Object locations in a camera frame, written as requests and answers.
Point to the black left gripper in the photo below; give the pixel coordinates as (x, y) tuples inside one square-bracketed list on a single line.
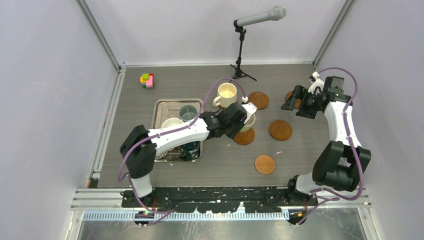
[(241, 124)]

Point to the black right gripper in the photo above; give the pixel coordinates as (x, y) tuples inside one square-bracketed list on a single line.
[(299, 92)]

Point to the light green cup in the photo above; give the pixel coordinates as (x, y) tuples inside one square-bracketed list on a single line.
[(248, 124)]

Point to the cream mug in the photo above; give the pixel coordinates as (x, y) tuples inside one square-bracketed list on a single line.
[(226, 95)]

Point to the grey-blue mug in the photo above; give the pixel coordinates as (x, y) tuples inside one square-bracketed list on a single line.
[(187, 113)]

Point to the light wooden coaster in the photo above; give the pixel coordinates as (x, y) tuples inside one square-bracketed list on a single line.
[(264, 164)]

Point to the dark green patterned mug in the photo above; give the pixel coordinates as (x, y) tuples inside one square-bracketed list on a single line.
[(190, 151)]

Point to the white bowl cup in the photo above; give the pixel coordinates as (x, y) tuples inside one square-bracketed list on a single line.
[(173, 123)]

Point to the silver metal tray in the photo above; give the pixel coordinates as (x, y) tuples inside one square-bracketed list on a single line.
[(169, 108)]

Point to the silver microphone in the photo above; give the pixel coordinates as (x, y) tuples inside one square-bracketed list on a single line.
[(275, 14)]

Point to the grey ribbed mug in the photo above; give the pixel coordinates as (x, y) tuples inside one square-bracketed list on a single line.
[(162, 156)]

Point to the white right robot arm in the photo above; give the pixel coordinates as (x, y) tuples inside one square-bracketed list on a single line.
[(341, 165)]

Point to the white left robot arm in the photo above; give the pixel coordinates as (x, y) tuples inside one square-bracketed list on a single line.
[(140, 149)]

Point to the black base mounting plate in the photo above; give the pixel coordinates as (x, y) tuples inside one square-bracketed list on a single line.
[(218, 200)]

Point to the colourful block puzzle cube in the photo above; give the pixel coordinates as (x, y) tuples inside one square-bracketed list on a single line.
[(147, 80)]

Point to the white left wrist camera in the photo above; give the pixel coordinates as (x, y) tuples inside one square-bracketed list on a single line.
[(249, 107)]

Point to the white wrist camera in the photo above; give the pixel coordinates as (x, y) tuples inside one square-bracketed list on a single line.
[(249, 107), (317, 84)]

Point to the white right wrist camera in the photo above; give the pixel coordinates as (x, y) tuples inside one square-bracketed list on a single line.
[(317, 84)]

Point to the aluminium front rail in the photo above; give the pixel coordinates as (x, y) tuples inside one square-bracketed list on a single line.
[(104, 204)]

